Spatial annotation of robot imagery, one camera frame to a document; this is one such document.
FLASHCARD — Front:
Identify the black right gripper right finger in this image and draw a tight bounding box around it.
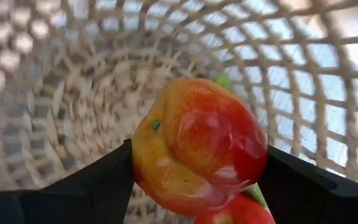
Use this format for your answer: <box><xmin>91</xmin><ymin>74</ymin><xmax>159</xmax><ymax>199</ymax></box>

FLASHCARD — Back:
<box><xmin>258</xmin><ymin>145</ymin><xmax>358</xmax><ymax>224</ymax></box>

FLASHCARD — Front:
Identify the red yellow peach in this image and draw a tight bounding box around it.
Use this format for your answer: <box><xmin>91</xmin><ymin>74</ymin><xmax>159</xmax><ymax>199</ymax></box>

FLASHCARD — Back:
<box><xmin>131</xmin><ymin>77</ymin><xmax>269</xmax><ymax>217</ymax></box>

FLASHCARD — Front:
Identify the woven straw basket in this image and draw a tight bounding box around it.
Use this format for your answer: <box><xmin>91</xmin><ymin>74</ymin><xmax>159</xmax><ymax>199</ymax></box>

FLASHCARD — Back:
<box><xmin>0</xmin><ymin>0</ymin><xmax>358</xmax><ymax>224</ymax></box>

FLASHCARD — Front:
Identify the red tomato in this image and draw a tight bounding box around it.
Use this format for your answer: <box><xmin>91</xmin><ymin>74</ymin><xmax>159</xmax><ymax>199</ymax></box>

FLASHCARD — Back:
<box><xmin>194</xmin><ymin>194</ymin><xmax>276</xmax><ymax>224</ymax></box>

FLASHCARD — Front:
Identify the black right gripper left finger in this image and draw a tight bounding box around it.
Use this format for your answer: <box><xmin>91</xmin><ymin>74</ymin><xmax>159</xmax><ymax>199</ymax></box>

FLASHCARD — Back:
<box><xmin>0</xmin><ymin>139</ymin><xmax>135</xmax><ymax>224</ymax></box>

